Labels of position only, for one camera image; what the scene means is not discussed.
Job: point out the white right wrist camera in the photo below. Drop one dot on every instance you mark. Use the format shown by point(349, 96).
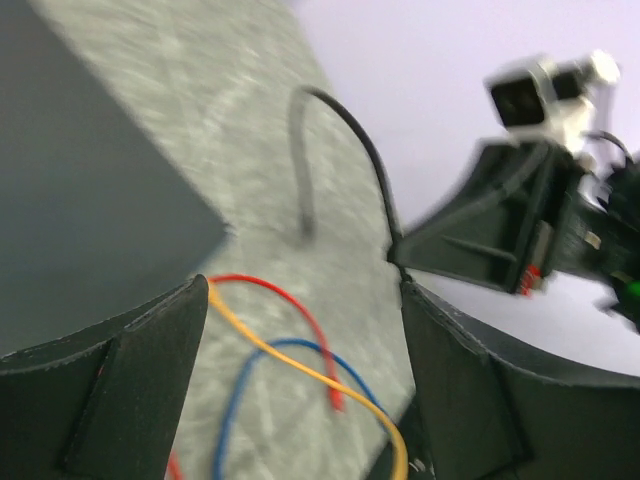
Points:
point(539, 98)

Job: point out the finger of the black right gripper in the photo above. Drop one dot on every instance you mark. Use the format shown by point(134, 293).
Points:
point(481, 235)

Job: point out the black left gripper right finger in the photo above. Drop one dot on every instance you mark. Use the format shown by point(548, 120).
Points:
point(495, 407)

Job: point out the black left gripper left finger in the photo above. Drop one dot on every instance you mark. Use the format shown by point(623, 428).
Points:
point(104, 402)

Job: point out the black network switch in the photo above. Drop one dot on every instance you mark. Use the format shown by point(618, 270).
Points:
point(95, 221)

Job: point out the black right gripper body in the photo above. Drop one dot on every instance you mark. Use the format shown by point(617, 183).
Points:
point(599, 242)

